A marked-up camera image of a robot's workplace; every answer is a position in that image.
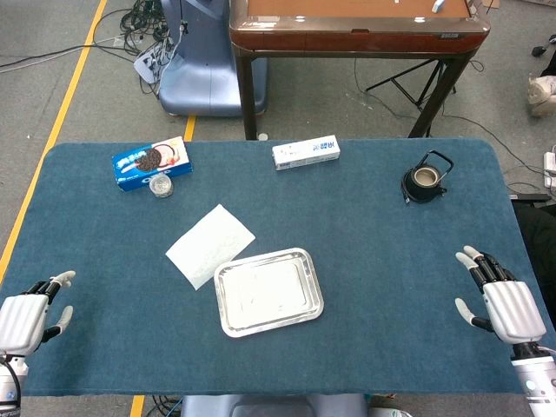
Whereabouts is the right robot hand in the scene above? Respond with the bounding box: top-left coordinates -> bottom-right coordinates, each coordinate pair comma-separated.
454,245 -> 547,358

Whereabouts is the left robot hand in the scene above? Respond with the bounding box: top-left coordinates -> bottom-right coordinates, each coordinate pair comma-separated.
0,269 -> 77,358

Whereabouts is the white paper napkin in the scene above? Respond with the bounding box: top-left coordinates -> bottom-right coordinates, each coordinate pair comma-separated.
165,203 -> 256,291

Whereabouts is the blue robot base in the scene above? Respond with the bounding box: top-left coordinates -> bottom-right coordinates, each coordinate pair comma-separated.
158,0 -> 268,117

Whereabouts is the stainless steel tray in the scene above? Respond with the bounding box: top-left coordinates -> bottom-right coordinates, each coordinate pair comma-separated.
213,247 -> 325,339

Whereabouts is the white power strip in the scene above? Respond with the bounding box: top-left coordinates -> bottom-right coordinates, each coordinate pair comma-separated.
542,145 -> 556,189

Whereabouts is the blue table cloth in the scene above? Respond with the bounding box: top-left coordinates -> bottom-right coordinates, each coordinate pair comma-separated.
0,138 -> 556,397

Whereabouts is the black cast iron teapot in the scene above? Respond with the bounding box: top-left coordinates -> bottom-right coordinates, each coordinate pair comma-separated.
400,149 -> 455,204

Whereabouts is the small clear round jar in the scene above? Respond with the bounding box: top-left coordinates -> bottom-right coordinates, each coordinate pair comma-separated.
149,175 -> 174,199

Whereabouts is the blue Oreo cookie box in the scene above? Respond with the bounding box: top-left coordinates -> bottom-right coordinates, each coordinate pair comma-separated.
111,136 -> 194,193

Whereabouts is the beige shoe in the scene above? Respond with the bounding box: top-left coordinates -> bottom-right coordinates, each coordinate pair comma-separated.
527,74 -> 556,118

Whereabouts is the white toothpaste box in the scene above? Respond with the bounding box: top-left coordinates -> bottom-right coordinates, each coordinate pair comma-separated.
271,135 -> 341,172

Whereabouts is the grey blue robot torso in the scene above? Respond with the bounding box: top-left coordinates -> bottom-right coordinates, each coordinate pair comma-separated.
180,394 -> 370,417

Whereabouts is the grey power strip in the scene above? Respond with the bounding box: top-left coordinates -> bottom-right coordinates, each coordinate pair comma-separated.
133,41 -> 175,83

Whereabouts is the brown mahjong table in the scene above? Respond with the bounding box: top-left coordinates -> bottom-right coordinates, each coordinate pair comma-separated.
228,0 -> 492,141

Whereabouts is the black floor cable bundle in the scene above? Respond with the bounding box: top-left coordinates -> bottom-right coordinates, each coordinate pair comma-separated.
119,0 -> 183,95

